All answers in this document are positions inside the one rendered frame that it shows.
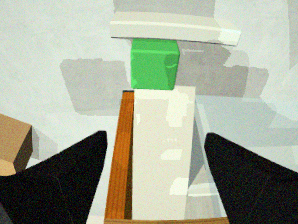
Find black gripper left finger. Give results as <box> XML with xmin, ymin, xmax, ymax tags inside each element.
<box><xmin>0</xmin><ymin>131</ymin><xmax>108</xmax><ymax>224</ymax></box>

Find green block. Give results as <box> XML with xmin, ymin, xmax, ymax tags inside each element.
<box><xmin>130</xmin><ymin>39</ymin><xmax>180</xmax><ymax>91</ymax></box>

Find tan rectangular block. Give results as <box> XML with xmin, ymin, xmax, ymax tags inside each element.
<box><xmin>0</xmin><ymin>113</ymin><xmax>33</xmax><ymax>176</ymax></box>

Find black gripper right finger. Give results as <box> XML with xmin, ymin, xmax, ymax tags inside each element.
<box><xmin>204</xmin><ymin>132</ymin><xmax>298</xmax><ymax>224</ymax></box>

